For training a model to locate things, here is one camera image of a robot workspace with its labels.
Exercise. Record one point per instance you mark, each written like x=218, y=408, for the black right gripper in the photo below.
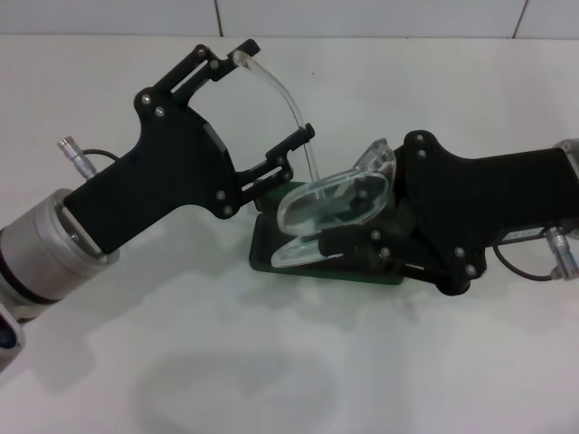
x=475, y=199

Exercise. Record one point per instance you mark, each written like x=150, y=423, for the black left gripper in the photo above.
x=172, y=167

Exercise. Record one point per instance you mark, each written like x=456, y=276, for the clear plastic glasses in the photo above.
x=307, y=208

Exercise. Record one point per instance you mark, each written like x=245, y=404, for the green glasses case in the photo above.
x=262, y=253

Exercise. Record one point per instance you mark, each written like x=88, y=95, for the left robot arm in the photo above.
x=40, y=253

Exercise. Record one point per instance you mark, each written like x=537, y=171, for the left wrist camera housing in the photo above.
x=9, y=339

